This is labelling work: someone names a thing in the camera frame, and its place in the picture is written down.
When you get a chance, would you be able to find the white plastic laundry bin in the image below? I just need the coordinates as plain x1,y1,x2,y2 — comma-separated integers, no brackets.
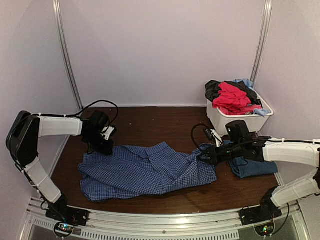
206,94,274,136

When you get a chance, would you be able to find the left aluminium corner post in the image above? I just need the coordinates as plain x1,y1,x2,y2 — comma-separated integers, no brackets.
52,0,83,110

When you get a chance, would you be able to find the right black camera cable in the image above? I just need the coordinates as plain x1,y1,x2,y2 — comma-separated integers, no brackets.
190,123,211,151

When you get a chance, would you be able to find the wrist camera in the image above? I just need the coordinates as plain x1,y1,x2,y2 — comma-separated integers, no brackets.
100,126,117,141
203,127,224,147

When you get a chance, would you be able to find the front aluminium rail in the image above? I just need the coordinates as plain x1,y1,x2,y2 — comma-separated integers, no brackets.
18,197,310,240

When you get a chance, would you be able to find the aluminium corner post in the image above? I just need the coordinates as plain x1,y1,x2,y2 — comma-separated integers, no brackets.
52,0,83,110
250,0,273,84

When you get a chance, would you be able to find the left black camera cable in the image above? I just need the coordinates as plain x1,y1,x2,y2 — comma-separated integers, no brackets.
72,99,119,131

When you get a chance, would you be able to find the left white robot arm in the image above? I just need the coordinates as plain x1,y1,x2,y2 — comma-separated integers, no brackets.
6,110,117,204

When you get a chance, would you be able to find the blue checkered shirt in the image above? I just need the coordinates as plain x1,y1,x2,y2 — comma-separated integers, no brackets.
78,142,217,202

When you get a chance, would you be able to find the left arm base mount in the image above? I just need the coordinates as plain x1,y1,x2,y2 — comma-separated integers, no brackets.
45,194,89,227

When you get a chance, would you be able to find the right aluminium corner post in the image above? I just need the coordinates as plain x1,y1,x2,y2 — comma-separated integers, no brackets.
250,0,273,84

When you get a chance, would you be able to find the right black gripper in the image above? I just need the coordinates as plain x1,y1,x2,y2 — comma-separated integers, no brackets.
197,141,244,166

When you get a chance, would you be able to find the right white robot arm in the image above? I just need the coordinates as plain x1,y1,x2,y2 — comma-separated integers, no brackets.
196,120,320,221

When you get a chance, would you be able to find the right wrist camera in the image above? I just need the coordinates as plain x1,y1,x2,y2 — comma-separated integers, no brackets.
203,127,224,147

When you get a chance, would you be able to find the red garment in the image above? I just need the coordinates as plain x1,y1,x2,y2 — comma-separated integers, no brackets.
212,82,255,116

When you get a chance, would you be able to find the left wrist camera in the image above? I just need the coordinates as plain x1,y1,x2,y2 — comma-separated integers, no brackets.
100,126,117,141

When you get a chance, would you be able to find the light blue garment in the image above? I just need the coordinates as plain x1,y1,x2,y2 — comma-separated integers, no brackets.
233,78,254,90

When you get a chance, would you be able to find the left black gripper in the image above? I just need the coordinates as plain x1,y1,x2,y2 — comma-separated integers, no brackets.
84,132,114,156

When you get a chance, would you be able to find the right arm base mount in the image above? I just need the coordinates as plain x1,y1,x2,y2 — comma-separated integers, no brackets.
238,196,282,226

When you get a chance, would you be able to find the black garment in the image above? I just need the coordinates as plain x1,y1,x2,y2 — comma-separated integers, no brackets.
204,80,262,105

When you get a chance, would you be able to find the blue polo shirt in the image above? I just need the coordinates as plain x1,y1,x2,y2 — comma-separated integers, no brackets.
226,156,278,179

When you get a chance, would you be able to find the black camera cable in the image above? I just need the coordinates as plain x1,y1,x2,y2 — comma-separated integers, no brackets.
72,99,119,131
190,123,211,151

